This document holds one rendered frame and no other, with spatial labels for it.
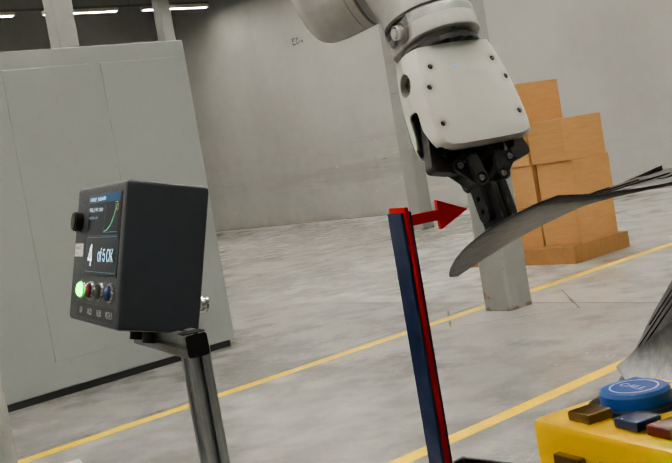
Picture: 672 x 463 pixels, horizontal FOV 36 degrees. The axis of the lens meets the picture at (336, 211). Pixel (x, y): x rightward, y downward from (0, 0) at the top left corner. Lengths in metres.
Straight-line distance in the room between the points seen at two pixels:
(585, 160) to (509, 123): 8.31
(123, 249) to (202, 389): 0.20
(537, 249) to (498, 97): 8.32
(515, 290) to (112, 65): 3.15
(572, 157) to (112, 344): 4.22
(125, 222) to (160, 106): 6.17
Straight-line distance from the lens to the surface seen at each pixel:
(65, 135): 7.11
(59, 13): 11.97
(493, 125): 0.93
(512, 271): 7.22
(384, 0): 0.96
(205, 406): 1.31
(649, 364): 0.99
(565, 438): 0.60
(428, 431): 0.85
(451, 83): 0.92
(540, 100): 9.50
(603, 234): 9.38
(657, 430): 0.56
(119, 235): 1.34
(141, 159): 7.35
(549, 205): 0.84
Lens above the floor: 1.24
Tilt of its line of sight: 3 degrees down
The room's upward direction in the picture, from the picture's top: 10 degrees counter-clockwise
